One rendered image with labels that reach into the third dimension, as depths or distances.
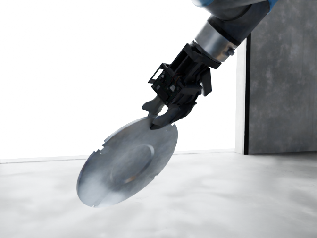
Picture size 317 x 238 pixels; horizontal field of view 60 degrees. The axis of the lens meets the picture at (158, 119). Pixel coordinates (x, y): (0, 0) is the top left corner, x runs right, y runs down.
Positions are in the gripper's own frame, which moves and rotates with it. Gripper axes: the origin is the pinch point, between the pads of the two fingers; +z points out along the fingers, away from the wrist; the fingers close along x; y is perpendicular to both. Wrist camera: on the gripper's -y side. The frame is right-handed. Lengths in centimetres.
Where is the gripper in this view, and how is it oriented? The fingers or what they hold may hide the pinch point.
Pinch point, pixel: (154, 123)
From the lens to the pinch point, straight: 62.6
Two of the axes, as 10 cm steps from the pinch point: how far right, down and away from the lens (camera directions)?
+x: 5.7, 7.3, -3.8
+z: -5.7, 6.8, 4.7
